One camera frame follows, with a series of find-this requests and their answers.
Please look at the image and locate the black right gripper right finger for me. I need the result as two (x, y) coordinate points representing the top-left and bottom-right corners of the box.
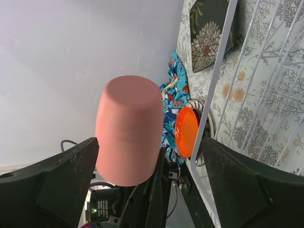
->
(202, 137), (304, 228)

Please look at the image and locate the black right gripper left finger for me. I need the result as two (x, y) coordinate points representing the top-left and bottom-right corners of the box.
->
(0, 137), (99, 228)

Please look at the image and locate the pink plastic cup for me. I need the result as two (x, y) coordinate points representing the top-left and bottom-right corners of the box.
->
(95, 76), (164, 187)

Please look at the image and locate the black floral square plate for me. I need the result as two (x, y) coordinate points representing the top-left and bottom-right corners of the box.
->
(189, 0), (245, 73)

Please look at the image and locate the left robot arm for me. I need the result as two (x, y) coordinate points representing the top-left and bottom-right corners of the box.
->
(85, 148), (214, 228)

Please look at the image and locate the orange round plate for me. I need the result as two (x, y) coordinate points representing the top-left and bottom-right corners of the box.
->
(175, 107), (200, 158)

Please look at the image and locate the floral tablecloth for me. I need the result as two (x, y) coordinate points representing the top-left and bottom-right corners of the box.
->
(176, 0), (304, 178)

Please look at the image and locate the blue patterned cloth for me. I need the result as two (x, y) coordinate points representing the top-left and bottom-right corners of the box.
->
(160, 51), (190, 165)

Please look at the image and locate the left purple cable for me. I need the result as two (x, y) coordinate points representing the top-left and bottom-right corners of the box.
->
(59, 139), (79, 152)

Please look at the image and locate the white wire dish rack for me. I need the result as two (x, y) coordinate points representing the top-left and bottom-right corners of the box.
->
(189, 0), (304, 228)

